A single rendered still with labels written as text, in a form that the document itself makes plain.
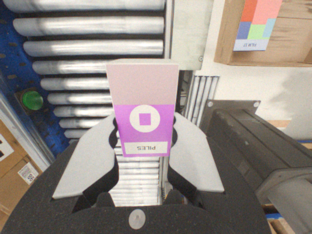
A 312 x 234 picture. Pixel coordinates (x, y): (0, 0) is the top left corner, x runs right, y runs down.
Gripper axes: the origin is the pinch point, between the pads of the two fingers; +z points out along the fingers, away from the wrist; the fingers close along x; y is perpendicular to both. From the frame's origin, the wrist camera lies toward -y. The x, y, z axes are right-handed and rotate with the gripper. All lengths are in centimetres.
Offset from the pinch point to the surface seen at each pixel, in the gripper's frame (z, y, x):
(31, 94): 29, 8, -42
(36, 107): 29, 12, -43
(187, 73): 110, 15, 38
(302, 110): 110, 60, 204
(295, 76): 35, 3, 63
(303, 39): 34, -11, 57
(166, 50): 36.0, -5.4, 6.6
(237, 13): 26.7, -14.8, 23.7
